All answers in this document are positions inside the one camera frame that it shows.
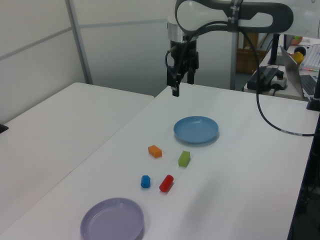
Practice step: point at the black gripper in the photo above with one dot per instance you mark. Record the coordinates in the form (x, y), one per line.
(183, 53)

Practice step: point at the orange rectangular block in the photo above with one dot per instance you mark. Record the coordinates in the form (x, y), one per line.
(155, 151)

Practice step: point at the green rectangular block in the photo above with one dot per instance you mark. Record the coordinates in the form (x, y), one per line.
(184, 159)

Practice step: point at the red cylinder block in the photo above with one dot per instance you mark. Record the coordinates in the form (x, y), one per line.
(166, 183)

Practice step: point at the blue hexagonal block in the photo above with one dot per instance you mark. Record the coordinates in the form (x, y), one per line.
(145, 181)

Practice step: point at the blue plate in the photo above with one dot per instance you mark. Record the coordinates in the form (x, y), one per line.
(195, 130)

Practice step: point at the brown cardboard box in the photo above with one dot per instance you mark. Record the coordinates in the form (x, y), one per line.
(248, 61)

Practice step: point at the brown wooden panel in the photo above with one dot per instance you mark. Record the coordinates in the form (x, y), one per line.
(250, 40)

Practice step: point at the black electronics box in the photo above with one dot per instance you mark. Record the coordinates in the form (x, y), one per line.
(263, 76)

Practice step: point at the black monitor stand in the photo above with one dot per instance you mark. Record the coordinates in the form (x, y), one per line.
(275, 47)

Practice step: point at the grey button device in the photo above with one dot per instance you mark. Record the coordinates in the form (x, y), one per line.
(280, 82)

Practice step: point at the silver laptop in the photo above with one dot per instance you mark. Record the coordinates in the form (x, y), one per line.
(291, 72)

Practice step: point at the yellow ball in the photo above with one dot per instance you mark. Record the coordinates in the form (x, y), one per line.
(298, 58)

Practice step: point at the black ball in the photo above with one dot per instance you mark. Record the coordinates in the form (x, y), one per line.
(302, 49)

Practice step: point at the white keyboard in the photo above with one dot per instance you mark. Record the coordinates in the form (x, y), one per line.
(313, 58)

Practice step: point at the black pole with clamp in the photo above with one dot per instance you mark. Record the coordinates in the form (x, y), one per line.
(316, 100)

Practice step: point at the purple plate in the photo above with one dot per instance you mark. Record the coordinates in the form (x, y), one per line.
(112, 220)

